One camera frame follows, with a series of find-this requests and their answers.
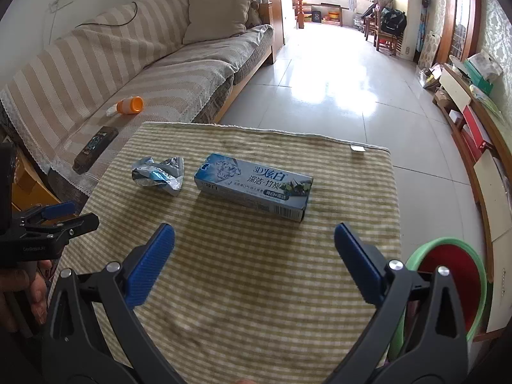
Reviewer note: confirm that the white tissue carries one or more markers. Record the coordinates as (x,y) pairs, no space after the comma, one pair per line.
(112,110)

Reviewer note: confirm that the white wall socket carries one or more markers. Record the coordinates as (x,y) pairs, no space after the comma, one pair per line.
(56,4)

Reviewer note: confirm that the yellow-green bag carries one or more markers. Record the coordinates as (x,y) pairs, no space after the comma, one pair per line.
(486,98)

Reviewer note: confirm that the green box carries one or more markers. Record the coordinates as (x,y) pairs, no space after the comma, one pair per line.
(480,82)

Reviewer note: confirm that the red box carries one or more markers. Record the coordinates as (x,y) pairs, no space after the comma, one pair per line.
(476,126)

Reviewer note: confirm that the wooden television cabinet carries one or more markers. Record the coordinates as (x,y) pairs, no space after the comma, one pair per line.
(492,168)

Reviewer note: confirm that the person's left hand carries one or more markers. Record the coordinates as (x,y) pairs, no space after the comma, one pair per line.
(24,292)

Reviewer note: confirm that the wooden chair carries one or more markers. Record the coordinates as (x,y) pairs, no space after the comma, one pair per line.
(386,42)

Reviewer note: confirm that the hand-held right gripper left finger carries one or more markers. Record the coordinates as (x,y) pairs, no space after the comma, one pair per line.
(150,262)

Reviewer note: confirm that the green basin red inside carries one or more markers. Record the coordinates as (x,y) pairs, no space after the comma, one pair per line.
(460,272)

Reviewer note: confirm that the silver foil wrapper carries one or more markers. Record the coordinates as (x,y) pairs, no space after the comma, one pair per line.
(158,176)

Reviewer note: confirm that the plastic bag on floor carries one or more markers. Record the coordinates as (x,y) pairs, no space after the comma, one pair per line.
(428,76)

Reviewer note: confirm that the blue toothpaste box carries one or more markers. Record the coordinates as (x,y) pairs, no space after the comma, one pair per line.
(252,186)

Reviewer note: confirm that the beige striped sofa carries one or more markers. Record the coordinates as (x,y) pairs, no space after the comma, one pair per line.
(160,72)

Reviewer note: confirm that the beige pillow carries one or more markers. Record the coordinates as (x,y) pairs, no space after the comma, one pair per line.
(218,20)

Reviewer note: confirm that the black backpack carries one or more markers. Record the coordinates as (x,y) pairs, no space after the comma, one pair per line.
(394,20)

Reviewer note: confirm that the wooden partition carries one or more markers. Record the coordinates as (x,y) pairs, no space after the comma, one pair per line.
(276,12)

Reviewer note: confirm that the green striped table cloth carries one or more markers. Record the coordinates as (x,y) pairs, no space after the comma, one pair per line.
(248,280)

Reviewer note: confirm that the wooden post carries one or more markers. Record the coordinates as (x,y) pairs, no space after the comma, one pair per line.
(300,4)

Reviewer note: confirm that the black remote control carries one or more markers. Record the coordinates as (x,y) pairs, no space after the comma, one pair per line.
(96,150)

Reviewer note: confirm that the wooden door frame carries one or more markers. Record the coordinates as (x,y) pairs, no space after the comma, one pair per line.
(474,20)

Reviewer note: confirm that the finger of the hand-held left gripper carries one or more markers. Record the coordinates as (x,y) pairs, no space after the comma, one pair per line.
(60,209)
(80,224)

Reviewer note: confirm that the orange capped bottle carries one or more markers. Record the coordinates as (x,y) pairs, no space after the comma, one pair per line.
(130,105)

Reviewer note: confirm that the white printed bag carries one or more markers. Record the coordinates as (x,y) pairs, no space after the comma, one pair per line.
(486,64)

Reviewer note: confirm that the floral board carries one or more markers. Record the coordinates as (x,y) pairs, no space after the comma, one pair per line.
(432,50)

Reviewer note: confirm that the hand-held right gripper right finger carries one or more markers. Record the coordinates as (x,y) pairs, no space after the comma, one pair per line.
(360,262)

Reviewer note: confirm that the brown cardboard box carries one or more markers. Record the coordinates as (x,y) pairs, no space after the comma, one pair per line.
(36,186)

